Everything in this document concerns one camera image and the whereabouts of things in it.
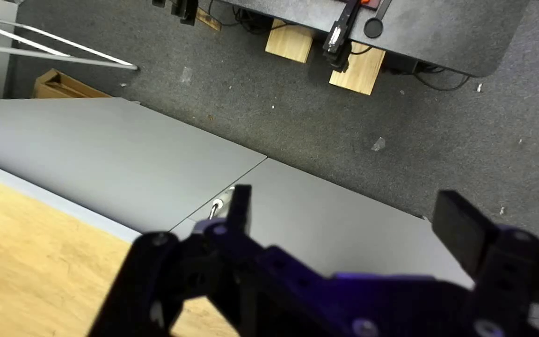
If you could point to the light wooden block right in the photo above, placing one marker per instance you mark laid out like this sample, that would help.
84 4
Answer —
363 69

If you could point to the brown wooden box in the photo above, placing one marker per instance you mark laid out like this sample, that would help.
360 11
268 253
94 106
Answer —
54 84

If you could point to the light wooden block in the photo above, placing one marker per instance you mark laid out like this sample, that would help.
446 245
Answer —
288 41
363 69

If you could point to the light wooden block left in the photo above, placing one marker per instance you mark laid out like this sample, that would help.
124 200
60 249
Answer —
288 41

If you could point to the white metal frame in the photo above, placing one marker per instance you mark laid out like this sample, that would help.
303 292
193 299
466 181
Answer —
11 43

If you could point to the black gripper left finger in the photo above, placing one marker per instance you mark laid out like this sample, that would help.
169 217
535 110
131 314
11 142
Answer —
163 271

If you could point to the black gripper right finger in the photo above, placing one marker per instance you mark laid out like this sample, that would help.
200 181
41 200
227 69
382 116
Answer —
500 258

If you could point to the grey cabinet left panel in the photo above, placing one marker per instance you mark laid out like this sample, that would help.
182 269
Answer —
118 157

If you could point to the black clamp device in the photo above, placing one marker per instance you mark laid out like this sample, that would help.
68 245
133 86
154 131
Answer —
337 47

